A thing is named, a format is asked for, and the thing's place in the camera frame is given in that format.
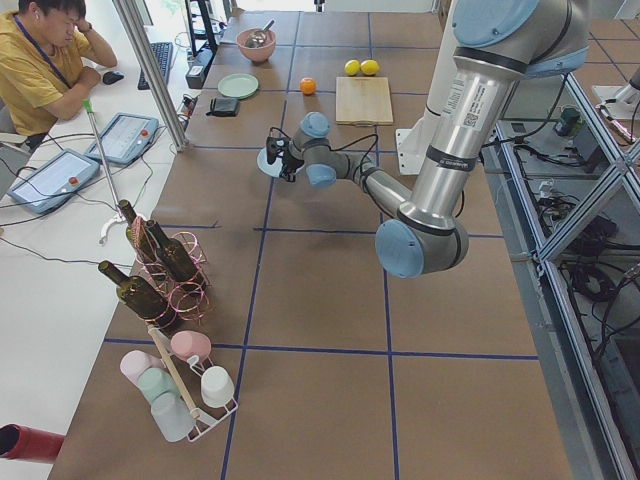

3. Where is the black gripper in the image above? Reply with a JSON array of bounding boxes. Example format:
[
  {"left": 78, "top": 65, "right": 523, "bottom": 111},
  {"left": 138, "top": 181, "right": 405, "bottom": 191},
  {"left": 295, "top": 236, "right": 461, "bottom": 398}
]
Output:
[{"left": 265, "top": 137, "right": 303, "bottom": 182}]

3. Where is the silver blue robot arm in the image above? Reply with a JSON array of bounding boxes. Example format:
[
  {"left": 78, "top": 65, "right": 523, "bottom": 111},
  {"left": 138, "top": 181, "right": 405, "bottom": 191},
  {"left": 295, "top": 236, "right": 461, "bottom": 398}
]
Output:
[{"left": 257, "top": 1, "right": 591, "bottom": 278}]

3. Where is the light blue plate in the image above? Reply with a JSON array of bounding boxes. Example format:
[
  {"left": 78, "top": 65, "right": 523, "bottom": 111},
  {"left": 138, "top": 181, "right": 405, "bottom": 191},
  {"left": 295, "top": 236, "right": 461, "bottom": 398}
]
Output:
[{"left": 257, "top": 147, "right": 285, "bottom": 178}]

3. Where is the light green plate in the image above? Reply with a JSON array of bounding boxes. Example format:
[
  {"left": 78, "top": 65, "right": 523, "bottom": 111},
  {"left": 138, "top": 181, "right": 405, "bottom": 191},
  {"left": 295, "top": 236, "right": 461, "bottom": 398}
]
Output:
[{"left": 217, "top": 73, "right": 259, "bottom": 100}]

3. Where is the dark grey folded cloth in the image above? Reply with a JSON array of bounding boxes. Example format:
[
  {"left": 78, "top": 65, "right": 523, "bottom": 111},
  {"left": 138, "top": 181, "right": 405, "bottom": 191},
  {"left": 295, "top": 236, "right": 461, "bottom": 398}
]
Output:
[{"left": 206, "top": 97, "right": 240, "bottom": 117}]

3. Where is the orange mandarin fruit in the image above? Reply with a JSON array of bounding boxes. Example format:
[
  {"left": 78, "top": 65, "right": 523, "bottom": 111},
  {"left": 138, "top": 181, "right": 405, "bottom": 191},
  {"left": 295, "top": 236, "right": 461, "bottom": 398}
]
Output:
[{"left": 299, "top": 77, "right": 317, "bottom": 96}]

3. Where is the wooden cutting board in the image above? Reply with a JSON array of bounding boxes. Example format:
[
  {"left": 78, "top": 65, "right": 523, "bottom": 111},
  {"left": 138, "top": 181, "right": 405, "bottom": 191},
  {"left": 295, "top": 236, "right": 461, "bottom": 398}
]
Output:
[{"left": 335, "top": 76, "right": 394, "bottom": 125}]

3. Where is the pink bowl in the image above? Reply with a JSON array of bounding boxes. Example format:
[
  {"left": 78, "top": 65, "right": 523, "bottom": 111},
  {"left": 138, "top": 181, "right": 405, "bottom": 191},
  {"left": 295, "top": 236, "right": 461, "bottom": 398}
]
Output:
[{"left": 236, "top": 28, "right": 276, "bottom": 63}]

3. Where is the metal spoon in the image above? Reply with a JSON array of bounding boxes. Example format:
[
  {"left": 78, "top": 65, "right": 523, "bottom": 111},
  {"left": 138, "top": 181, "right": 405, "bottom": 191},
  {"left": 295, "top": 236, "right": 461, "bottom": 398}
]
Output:
[{"left": 244, "top": 18, "right": 275, "bottom": 48}]

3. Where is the lower yellow lemon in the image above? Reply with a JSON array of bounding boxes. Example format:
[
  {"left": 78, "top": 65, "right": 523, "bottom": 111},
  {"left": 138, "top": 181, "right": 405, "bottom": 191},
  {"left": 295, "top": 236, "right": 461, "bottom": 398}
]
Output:
[{"left": 344, "top": 59, "right": 360, "bottom": 77}]

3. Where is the yellow lemon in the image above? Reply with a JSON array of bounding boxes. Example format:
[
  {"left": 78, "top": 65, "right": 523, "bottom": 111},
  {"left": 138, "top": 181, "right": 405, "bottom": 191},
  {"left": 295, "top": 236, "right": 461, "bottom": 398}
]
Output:
[
  {"left": 344, "top": 59, "right": 360, "bottom": 77},
  {"left": 360, "top": 59, "right": 380, "bottom": 76}
]

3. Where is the upper yellow lemon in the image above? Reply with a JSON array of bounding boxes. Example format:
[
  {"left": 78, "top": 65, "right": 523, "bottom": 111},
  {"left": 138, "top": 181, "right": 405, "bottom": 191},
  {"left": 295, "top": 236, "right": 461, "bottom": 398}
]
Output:
[{"left": 360, "top": 59, "right": 380, "bottom": 76}]

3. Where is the dark wine bottle lower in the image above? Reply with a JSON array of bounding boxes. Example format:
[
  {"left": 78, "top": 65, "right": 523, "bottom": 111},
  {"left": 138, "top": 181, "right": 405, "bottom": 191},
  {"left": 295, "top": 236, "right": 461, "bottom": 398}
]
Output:
[{"left": 145, "top": 220, "right": 206, "bottom": 293}]

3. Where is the dark wine bottle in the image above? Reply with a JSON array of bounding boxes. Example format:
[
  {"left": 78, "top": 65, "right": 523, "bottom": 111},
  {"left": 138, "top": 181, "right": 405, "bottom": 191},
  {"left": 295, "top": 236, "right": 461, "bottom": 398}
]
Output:
[
  {"left": 145, "top": 220, "right": 206, "bottom": 293},
  {"left": 118, "top": 199, "right": 157, "bottom": 264},
  {"left": 98, "top": 260, "right": 178, "bottom": 328}
]

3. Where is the black keyboard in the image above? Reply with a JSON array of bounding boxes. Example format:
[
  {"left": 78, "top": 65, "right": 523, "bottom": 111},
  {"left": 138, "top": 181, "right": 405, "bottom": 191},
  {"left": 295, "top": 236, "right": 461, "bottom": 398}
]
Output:
[{"left": 137, "top": 41, "right": 174, "bottom": 92}]

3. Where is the far teach pendant tablet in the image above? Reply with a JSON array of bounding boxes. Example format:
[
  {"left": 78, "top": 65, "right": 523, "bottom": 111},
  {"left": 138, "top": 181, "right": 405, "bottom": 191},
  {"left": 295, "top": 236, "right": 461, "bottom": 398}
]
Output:
[{"left": 99, "top": 112, "right": 159, "bottom": 166}]

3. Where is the teach pendant tablet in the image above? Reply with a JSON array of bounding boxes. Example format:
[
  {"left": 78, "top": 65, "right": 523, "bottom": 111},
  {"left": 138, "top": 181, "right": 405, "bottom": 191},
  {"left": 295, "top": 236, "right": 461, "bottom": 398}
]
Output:
[
  {"left": 99, "top": 112, "right": 159, "bottom": 166},
  {"left": 8, "top": 149, "right": 100, "bottom": 214}
]

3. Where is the dark wine bottle upper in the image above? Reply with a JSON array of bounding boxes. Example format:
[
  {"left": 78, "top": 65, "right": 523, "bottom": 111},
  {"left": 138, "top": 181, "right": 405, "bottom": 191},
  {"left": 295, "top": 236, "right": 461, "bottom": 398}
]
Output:
[{"left": 118, "top": 199, "right": 157, "bottom": 264}]

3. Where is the dark wine bottle front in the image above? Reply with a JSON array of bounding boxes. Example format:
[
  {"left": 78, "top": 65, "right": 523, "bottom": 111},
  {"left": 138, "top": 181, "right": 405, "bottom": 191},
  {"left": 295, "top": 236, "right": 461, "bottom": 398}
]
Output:
[{"left": 98, "top": 260, "right": 178, "bottom": 328}]

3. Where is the near teach pendant tablet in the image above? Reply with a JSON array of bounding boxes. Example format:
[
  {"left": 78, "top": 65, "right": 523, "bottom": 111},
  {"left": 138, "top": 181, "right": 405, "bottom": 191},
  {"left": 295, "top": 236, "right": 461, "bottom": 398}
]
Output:
[{"left": 8, "top": 149, "right": 100, "bottom": 214}]

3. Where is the pink cup top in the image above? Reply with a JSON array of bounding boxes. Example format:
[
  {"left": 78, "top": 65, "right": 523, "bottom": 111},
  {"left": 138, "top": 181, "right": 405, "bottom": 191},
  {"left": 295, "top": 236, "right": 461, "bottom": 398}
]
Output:
[{"left": 170, "top": 330, "right": 212, "bottom": 361}]

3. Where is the white cup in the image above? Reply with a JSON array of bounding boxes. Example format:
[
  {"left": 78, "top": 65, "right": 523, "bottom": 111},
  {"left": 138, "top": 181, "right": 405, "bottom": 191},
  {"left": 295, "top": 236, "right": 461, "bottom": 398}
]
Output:
[{"left": 200, "top": 366, "right": 235, "bottom": 408}]

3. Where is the person in yellow shirt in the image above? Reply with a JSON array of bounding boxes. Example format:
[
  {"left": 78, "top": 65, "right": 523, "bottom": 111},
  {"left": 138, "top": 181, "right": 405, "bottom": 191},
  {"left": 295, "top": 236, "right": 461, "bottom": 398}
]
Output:
[{"left": 1, "top": 0, "right": 118, "bottom": 150}]

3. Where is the pale pink cup left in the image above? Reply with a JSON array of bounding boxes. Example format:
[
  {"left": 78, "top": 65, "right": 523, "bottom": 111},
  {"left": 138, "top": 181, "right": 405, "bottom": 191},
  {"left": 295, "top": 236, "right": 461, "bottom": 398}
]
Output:
[{"left": 119, "top": 350, "right": 166, "bottom": 387}]

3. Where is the mint green cup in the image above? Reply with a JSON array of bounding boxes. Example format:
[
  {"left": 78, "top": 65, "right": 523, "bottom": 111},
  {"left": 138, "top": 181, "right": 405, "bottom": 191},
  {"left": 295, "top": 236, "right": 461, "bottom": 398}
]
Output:
[{"left": 137, "top": 367, "right": 179, "bottom": 404}]

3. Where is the light blue cup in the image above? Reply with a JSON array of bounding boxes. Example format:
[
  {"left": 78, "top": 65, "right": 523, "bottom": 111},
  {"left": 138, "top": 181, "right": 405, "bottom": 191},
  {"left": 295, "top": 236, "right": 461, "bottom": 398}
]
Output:
[{"left": 151, "top": 392, "right": 195, "bottom": 442}]

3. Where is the red cylinder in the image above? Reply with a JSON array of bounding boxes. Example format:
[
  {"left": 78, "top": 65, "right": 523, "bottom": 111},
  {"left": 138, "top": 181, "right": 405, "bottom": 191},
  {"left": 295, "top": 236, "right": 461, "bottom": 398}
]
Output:
[{"left": 1, "top": 424, "right": 65, "bottom": 464}]

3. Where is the copper wire bottle rack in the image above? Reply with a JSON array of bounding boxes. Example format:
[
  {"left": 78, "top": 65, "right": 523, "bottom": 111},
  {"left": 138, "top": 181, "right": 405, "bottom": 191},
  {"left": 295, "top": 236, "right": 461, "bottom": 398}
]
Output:
[{"left": 136, "top": 227, "right": 211, "bottom": 324}]

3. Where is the green handled reacher stick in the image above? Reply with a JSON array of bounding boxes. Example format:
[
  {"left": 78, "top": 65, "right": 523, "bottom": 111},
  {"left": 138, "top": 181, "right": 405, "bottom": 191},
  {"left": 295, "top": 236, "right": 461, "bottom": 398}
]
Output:
[{"left": 82, "top": 99, "right": 126, "bottom": 246}]

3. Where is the aluminium frame post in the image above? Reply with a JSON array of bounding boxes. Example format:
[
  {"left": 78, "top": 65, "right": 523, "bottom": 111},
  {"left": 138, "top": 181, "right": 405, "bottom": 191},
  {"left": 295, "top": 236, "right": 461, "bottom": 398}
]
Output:
[{"left": 113, "top": 0, "right": 188, "bottom": 152}]

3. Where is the white wire cup rack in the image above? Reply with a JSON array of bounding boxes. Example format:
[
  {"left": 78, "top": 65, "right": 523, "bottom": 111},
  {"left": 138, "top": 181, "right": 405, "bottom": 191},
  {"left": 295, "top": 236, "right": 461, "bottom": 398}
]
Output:
[{"left": 144, "top": 319, "right": 240, "bottom": 444}]

